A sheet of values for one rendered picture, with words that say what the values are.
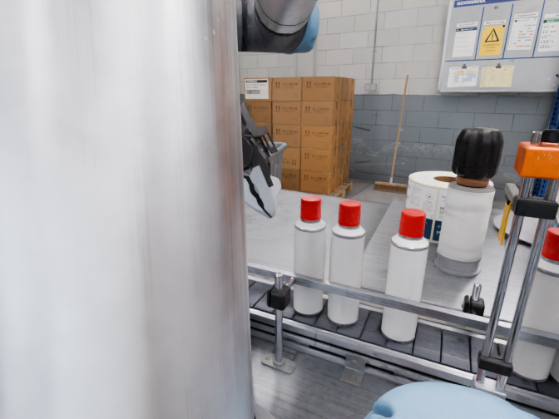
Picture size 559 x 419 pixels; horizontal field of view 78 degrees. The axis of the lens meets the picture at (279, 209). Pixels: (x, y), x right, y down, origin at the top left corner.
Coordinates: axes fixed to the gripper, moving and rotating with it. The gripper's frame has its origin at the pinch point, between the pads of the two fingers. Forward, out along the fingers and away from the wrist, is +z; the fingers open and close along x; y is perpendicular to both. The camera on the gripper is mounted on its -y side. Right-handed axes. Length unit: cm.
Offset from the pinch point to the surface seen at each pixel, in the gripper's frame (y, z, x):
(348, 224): -1.5, 6.5, -12.9
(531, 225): 61, 39, -36
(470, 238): 24.2, 23.6, -24.4
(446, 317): -4.0, 22.7, -20.7
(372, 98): 456, -46, 60
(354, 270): -1.7, 13.7, -10.6
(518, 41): 427, -19, -104
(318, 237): -1.6, 6.8, -7.5
